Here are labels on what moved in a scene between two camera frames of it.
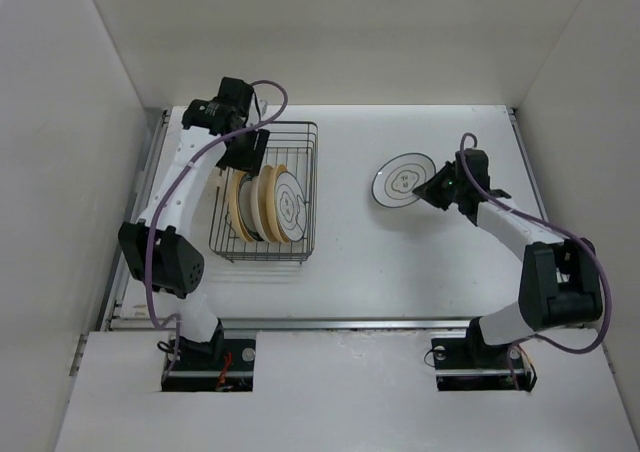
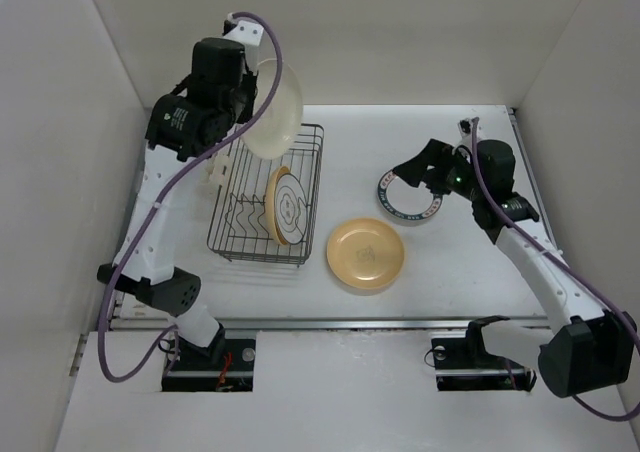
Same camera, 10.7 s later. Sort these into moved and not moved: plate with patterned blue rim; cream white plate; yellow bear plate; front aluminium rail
Moved: yellow bear plate; plate with patterned blue rim; cream white plate
Not moved: front aluminium rail
